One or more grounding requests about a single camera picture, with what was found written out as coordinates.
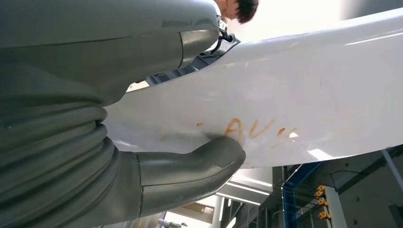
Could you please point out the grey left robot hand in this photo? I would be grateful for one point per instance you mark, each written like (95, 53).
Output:
(94, 37)

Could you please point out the person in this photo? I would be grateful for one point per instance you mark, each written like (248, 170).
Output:
(242, 9)

